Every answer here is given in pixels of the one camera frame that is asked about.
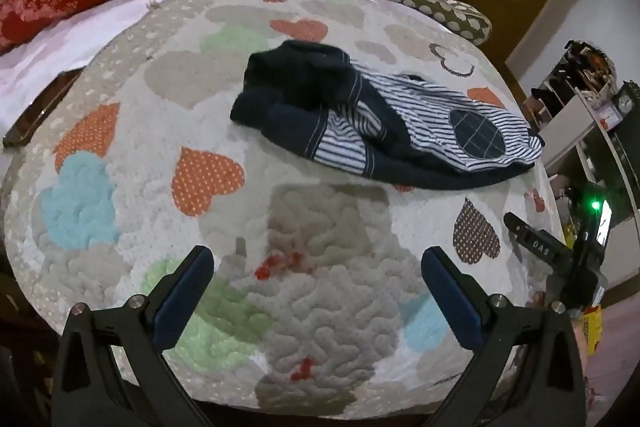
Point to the cluttered shelf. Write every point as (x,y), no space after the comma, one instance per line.
(575,97)

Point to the yellow packet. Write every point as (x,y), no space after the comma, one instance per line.
(592,327)

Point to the navy striped pants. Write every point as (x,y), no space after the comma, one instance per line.
(300,117)

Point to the white bed sheet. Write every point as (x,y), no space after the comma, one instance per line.
(75,32)

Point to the brown smartphone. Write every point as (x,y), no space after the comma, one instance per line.
(35,117)

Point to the heart patterned quilt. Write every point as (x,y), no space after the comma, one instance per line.
(150,187)

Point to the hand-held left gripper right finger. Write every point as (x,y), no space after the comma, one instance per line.
(452,302)

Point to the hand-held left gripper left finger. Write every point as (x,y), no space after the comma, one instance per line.
(182,302)

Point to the small table clock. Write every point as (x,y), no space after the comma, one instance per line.
(629,99)

